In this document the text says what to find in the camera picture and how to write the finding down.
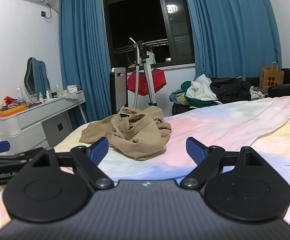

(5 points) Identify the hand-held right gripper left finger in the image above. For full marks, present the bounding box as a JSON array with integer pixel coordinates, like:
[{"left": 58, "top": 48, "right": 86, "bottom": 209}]
[{"left": 31, "top": 137, "right": 115, "bottom": 190}]

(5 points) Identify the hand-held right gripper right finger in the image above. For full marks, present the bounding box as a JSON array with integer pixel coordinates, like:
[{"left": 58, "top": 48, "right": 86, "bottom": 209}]
[{"left": 180, "top": 137, "right": 264, "bottom": 190}]

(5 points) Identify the tan shirt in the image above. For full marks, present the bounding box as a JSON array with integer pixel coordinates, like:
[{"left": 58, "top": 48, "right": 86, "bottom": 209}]
[{"left": 79, "top": 106, "right": 172, "bottom": 161}]

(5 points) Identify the orange tray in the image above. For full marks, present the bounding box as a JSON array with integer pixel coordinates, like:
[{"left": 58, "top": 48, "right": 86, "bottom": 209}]
[{"left": 0, "top": 105, "right": 28, "bottom": 118}]

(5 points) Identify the pastel rainbow bed sheet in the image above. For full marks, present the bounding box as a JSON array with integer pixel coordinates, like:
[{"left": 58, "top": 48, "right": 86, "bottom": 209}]
[{"left": 0, "top": 91, "right": 290, "bottom": 233}]

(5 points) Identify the white dressing table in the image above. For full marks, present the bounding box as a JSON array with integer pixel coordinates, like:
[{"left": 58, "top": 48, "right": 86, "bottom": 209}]
[{"left": 0, "top": 90, "right": 87, "bottom": 151}]

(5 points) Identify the green garment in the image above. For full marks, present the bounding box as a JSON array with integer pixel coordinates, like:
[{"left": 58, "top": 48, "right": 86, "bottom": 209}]
[{"left": 180, "top": 81, "right": 223, "bottom": 108}]

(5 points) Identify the yellow green cloth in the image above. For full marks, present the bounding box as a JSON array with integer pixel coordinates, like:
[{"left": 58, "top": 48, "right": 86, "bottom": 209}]
[{"left": 174, "top": 92, "right": 191, "bottom": 105}]

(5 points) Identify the white hoodie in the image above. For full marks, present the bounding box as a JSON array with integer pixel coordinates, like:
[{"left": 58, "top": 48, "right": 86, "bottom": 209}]
[{"left": 185, "top": 74, "right": 223, "bottom": 105}]

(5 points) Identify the red garment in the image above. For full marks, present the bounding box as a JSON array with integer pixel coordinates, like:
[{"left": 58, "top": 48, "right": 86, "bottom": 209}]
[{"left": 127, "top": 68, "right": 167, "bottom": 97}]

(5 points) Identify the patterned white cloth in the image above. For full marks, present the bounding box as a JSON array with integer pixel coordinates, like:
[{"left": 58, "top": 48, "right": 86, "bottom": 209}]
[{"left": 249, "top": 86, "right": 266, "bottom": 100}]

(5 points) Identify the garment steamer stand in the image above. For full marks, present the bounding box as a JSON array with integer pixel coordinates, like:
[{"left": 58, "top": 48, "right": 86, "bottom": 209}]
[{"left": 128, "top": 37, "right": 158, "bottom": 109}]

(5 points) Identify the blue curtain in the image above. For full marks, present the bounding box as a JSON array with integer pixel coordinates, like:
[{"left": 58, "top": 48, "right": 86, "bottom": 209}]
[
  {"left": 58, "top": 0, "right": 113, "bottom": 130},
  {"left": 181, "top": 0, "right": 283, "bottom": 80}
]

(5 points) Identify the white hanging garment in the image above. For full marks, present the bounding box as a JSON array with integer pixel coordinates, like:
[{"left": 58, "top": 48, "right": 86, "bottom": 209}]
[{"left": 146, "top": 51, "right": 157, "bottom": 64}]

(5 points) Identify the brown paper bag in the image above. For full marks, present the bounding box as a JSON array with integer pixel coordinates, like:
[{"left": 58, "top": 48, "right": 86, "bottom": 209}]
[{"left": 259, "top": 59, "right": 285, "bottom": 93}]

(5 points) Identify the black sofa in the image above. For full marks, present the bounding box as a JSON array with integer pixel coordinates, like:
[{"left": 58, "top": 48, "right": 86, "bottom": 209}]
[{"left": 242, "top": 68, "right": 290, "bottom": 98}]

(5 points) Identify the dark framed window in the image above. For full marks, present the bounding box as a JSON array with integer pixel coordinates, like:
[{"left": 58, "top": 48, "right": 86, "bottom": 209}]
[{"left": 99, "top": 0, "right": 195, "bottom": 68}]

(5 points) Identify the wavy frame mirror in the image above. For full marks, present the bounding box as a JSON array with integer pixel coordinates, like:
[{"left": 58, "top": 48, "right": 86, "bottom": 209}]
[{"left": 23, "top": 57, "right": 51, "bottom": 92}]

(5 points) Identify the air conditioner power cable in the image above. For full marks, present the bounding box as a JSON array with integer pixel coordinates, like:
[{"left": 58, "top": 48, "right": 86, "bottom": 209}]
[{"left": 45, "top": 3, "right": 61, "bottom": 19}]

